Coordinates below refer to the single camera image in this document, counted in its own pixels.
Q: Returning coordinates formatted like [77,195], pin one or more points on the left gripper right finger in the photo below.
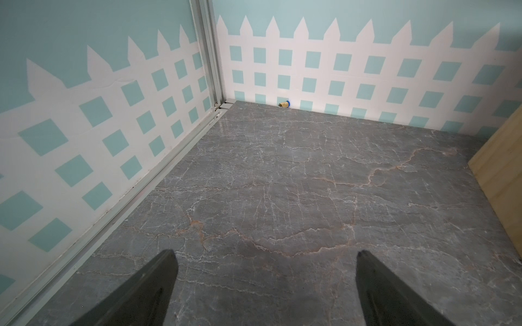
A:
[387,300]

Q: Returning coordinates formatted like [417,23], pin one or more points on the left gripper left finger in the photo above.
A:
[141,300]

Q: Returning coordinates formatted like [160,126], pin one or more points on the wooden two-tier bookshelf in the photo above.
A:
[497,168]

